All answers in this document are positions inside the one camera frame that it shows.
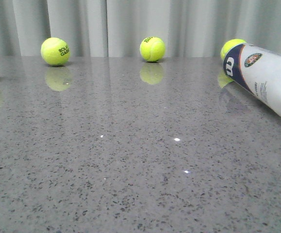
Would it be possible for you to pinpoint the grey pleated curtain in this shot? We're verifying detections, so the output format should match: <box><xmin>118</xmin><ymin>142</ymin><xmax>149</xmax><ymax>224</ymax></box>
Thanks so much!
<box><xmin>0</xmin><ymin>0</ymin><xmax>281</xmax><ymax>57</ymax></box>

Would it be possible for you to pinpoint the centre yellow tennis ball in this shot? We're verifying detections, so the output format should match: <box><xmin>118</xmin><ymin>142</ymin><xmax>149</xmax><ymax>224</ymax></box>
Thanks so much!
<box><xmin>140</xmin><ymin>36</ymin><xmax>165</xmax><ymax>62</ymax></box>

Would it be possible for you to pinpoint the Roland Garros printed tennis ball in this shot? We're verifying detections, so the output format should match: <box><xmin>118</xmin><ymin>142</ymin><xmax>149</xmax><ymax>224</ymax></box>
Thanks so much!
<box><xmin>40</xmin><ymin>37</ymin><xmax>70</xmax><ymax>66</ymax></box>

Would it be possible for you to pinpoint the white blue tennis ball can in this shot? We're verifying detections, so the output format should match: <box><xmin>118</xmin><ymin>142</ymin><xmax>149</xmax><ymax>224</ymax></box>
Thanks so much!
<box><xmin>223</xmin><ymin>43</ymin><xmax>281</xmax><ymax>116</ymax></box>

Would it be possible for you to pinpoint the Wilson printed tennis ball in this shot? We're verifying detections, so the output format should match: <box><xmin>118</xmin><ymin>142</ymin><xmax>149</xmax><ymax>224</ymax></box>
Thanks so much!
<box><xmin>220</xmin><ymin>38</ymin><xmax>246</xmax><ymax>61</ymax></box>

